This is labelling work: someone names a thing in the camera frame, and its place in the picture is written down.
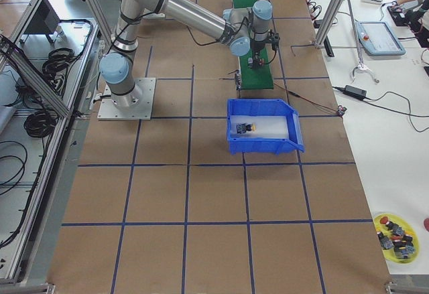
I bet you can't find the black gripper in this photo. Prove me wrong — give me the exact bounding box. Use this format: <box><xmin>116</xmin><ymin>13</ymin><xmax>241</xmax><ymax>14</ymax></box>
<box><xmin>251</xmin><ymin>29</ymin><xmax>280</xmax><ymax>70</ymax></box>

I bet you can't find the red push button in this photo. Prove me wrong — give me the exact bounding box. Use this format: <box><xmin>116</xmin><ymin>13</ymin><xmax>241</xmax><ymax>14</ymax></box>
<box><xmin>247</xmin><ymin>57</ymin><xmax>265</xmax><ymax>70</ymax></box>

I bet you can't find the yellow push button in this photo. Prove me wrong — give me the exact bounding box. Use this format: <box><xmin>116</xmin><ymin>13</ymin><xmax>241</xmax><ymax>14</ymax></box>
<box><xmin>236</xmin><ymin>123</ymin><xmax>256</xmax><ymax>135</ymax></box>

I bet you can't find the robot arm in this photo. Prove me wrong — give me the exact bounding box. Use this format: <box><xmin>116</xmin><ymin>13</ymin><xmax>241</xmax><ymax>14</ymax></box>
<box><xmin>99</xmin><ymin>0</ymin><xmax>280</xmax><ymax>109</ymax></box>

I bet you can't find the yellow plate of buttons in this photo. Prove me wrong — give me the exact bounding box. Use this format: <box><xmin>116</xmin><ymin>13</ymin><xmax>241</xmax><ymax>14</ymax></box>
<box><xmin>373</xmin><ymin>213</ymin><xmax>420</xmax><ymax>264</ymax></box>

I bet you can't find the green conveyor belt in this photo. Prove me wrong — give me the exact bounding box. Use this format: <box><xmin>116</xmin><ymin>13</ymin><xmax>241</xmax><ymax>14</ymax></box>
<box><xmin>233</xmin><ymin>0</ymin><xmax>273</xmax><ymax>90</ymax></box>

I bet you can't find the blue destination bin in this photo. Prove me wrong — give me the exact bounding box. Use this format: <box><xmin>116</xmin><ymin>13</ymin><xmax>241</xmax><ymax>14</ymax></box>
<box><xmin>227</xmin><ymin>98</ymin><xmax>305</xmax><ymax>154</ymax></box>

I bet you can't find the white foam pad destination bin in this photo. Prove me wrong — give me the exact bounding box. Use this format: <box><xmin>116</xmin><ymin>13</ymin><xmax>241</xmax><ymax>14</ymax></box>
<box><xmin>228</xmin><ymin>115</ymin><xmax>289</xmax><ymax>139</ymax></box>

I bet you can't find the black power adapter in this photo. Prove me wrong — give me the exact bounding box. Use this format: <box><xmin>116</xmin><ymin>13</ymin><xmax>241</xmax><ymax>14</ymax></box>
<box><xmin>343</xmin><ymin>85</ymin><xmax>367</xmax><ymax>100</ymax></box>

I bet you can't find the teach pendant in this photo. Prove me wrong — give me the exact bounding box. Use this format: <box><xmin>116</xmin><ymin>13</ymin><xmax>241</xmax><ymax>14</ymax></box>
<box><xmin>355</xmin><ymin>21</ymin><xmax>406</xmax><ymax>56</ymax></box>

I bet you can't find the red black wire pair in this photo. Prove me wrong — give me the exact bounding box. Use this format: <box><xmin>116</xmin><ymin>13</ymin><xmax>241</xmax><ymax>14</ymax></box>
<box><xmin>273</xmin><ymin>84</ymin><xmax>346</xmax><ymax>118</ymax></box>

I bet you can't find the aluminium frame post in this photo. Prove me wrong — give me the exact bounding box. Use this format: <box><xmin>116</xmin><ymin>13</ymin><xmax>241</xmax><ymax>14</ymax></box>
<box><xmin>314</xmin><ymin>0</ymin><xmax>344</xmax><ymax>48</ymax></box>

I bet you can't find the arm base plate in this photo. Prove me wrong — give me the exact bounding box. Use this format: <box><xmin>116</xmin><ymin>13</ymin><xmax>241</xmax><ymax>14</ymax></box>
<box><xmin>98</xmin><ymin>78</ymin><xmax>156</xmax><ymax>121</ymax></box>

